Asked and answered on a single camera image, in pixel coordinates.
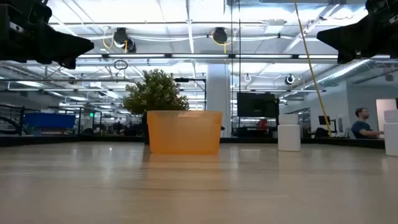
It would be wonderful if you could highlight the black lamp stand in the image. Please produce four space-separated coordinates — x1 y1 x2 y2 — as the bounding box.
174 77 207 111

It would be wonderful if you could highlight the white building column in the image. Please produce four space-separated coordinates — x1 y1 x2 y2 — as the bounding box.
206 63 232 138

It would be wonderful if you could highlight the long ceiling light strip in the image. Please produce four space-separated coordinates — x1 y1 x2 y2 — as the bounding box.
76 53 392 60

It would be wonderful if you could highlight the green potted plant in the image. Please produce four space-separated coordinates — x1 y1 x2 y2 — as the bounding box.
122 68 190 145

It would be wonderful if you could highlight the silver ventilation duct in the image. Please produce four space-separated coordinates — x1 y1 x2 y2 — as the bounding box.
306 59 373 90

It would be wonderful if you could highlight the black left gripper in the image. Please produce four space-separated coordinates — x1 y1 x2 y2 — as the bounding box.
0 0 95 70

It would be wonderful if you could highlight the orange translucent plastic basket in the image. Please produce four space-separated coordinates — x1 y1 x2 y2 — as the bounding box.
146 110 223 156

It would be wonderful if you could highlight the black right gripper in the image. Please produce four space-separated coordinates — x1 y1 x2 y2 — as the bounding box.
316 0 398 65

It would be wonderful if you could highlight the white pill bottle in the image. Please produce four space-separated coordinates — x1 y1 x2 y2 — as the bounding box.
383 109 398 157
277 113 302 152

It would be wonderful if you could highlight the person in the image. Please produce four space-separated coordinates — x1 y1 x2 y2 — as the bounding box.
351 107 385 139

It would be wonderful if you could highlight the blue plastic bin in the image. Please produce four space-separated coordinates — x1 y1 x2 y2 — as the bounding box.
24 112 76 129

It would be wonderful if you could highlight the black flat monitor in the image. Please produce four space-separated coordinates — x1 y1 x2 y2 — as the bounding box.
236 91 280 118

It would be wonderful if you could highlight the long yellow cable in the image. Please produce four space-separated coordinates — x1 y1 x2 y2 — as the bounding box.
293 0 333 137

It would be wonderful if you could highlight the black metal table frame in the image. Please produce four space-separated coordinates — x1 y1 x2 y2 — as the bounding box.
0 134 386 149

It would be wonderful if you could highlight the black vertical pole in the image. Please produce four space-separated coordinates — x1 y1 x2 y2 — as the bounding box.
230 0 234 138
238 0 242 93

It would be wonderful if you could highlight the small desk monitor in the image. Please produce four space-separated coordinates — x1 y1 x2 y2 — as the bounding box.
318 115 338 133

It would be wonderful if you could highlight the black storage rack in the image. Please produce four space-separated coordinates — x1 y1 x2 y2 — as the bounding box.
0 103 26 136

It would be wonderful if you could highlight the black hanging cable coil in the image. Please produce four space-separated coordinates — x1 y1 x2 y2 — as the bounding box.
113 59 129 71

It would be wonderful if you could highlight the black office chair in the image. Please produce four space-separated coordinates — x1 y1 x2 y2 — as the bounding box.
313 127 331 139

